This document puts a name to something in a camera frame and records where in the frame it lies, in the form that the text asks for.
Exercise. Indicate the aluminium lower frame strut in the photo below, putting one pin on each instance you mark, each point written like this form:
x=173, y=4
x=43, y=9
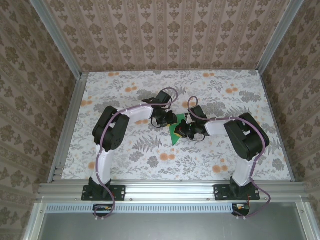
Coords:
x=306, y=222
x=33, y=222

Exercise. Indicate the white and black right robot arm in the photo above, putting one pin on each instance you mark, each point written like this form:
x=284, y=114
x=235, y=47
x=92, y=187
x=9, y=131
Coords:
x=247, y=140

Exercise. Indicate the floral patterned table cover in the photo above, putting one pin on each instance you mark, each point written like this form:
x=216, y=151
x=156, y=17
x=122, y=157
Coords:
x=200, y=162

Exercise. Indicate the small circuit board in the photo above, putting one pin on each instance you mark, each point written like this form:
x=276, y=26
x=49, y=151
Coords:
x=241, y=208
x=102, y=209

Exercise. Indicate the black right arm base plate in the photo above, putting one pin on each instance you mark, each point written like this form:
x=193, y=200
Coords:
x=221, y=192

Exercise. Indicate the grey metal shelf panel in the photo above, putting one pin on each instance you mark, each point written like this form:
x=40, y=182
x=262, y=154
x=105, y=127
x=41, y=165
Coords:
x=162, y=227

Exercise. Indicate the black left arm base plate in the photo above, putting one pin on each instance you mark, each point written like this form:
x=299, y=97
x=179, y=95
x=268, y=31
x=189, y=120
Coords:
x=119, y=192

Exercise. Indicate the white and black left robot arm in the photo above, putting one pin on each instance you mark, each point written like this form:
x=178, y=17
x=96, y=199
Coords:
x=110, y=132

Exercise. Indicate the aluminium frame side rail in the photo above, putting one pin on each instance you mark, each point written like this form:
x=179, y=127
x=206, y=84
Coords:
x=67, y=125

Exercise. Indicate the aluminium frame corner post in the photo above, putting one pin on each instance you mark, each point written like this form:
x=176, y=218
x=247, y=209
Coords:
x=280, y=35
x=58, y=40

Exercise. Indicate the aluminium frame cross rail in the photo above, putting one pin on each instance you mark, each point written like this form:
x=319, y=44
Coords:
x=170, y=191

